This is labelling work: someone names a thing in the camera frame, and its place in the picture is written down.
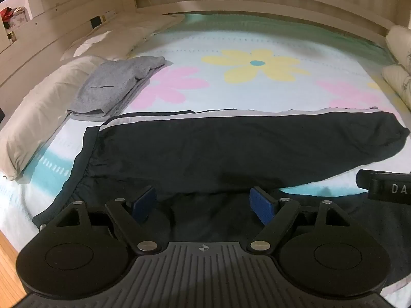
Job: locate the cream bolster pillow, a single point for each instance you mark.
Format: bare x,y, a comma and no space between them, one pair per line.
399,46
398,81

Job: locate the black pants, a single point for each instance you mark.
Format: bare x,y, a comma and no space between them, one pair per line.
224,147

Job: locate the white patterned box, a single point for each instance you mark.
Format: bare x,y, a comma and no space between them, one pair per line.
18,17

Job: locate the beige pillow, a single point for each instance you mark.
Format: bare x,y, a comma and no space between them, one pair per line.
41,109

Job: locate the floral bed sheet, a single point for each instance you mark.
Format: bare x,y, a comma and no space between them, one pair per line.
257,83

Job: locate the white pillow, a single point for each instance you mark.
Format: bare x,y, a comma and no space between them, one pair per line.
125,35

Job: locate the folded grey pants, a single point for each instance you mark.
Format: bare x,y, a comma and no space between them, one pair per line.
109,80

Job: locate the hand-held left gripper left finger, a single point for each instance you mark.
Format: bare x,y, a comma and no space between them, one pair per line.
145,202

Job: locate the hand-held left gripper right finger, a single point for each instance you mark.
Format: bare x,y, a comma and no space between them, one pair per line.
260,206

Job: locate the black wall socket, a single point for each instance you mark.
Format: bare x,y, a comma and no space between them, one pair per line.
95,21

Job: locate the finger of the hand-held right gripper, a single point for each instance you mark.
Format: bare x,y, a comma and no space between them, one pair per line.
363,177

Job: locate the red item on shelf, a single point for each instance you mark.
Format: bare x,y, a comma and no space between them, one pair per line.
6,15

